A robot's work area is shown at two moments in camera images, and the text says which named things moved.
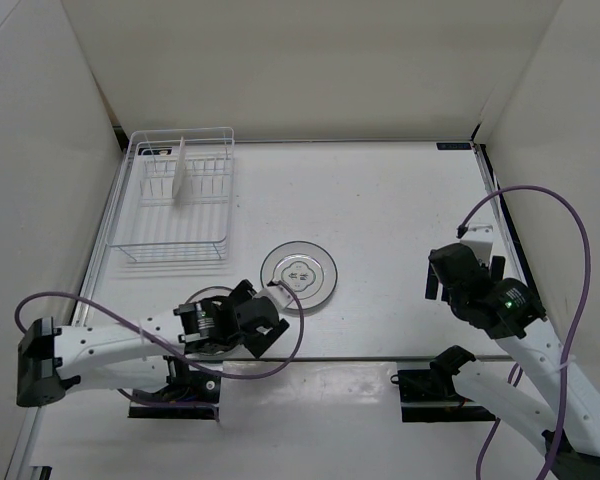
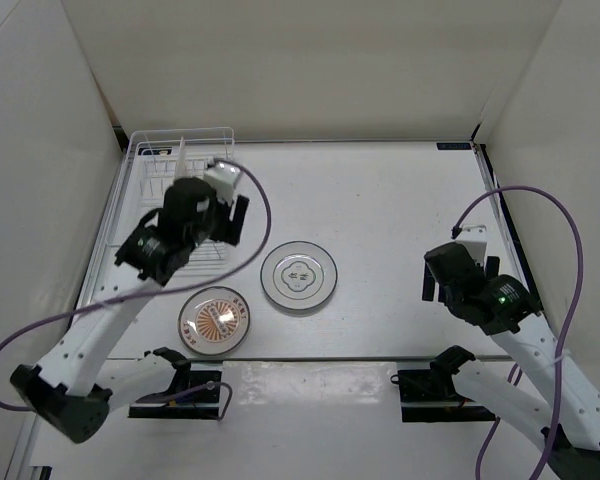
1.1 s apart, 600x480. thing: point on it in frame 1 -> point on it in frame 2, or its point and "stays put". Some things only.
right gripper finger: [432, 282] stays put
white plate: [180, 172] stays put
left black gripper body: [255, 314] -> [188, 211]
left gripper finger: [261, 342] -> [229, 231]
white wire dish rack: [174, 198] stays put
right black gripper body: [487, 269] stays put
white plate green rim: [310, 268] stays put
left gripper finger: [242, 292] -> [237, 223]
